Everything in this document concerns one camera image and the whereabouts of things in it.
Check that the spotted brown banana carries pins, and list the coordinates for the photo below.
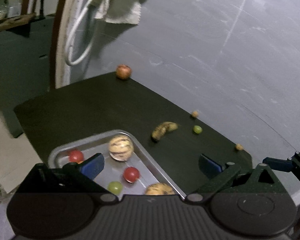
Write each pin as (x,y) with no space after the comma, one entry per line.
(162,129)

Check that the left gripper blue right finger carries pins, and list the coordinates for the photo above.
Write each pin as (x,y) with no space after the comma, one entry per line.
(207,165)

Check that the striped pepino melon on tray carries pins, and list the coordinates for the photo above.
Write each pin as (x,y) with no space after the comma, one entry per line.
(121,147)

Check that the red apple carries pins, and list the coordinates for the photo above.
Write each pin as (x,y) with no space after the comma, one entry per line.
(123,72)

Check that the small brown round fruit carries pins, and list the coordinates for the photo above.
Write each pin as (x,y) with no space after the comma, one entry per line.
(195,114)

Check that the red tomato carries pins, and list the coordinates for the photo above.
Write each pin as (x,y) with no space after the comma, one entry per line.
(76,156)
(131,174)

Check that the striped pepino melon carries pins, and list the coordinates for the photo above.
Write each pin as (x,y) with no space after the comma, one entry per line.
(121,147)
(159,189)

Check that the metal tray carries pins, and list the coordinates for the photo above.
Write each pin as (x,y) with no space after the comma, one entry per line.
(150,170)

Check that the wooden shelf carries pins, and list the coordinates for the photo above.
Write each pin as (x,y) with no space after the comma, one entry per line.
(16,21)

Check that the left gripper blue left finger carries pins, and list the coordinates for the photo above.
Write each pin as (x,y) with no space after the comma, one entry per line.
(93,166)

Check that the green grape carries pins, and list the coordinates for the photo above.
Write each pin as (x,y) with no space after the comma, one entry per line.
(115,187)
(197,129)

